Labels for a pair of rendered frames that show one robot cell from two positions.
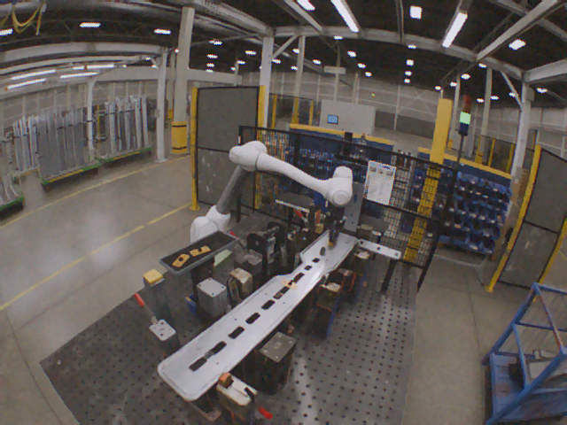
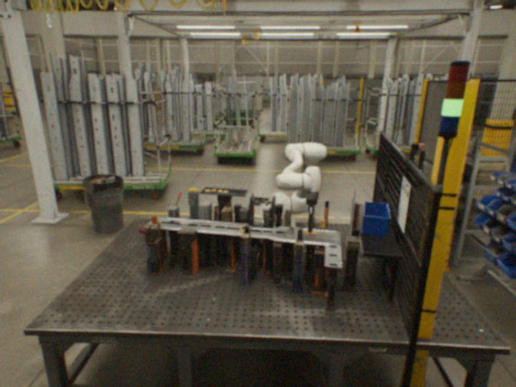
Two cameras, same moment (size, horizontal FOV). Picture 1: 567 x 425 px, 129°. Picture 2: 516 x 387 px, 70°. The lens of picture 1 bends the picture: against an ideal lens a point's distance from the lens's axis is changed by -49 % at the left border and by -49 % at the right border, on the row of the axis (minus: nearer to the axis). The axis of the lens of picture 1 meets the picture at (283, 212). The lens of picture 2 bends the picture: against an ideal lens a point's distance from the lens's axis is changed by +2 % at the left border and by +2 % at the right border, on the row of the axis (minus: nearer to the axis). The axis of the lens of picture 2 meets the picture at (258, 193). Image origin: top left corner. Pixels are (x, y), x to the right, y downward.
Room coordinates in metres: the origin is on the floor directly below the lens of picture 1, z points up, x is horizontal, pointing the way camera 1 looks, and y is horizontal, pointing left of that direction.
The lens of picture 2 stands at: (0.24, -2.28, 2.02)
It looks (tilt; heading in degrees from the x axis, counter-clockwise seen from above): 18 degrees down; 70
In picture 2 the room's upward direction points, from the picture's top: straight up
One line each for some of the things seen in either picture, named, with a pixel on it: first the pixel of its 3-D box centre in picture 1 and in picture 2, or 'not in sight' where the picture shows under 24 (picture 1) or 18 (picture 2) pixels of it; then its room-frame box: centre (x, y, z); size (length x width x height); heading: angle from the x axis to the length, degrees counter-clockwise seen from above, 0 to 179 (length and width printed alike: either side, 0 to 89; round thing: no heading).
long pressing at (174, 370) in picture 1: (289, 288); (239, 229); (0.94, -0.05, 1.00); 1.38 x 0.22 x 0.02; 149
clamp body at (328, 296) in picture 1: (324, 312); (246, 257); (0.92, -0.24, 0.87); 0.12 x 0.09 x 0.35; 59
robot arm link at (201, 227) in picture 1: (202, 233); (279, 204); (1.49, 0.53, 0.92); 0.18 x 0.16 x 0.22; 169
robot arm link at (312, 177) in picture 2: (342, 181); (310, 178); (1.34, -0.30, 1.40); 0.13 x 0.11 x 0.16; 169
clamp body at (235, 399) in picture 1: (240, 410); (154, 249); (0.36, 0.09, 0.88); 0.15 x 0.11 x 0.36; 59
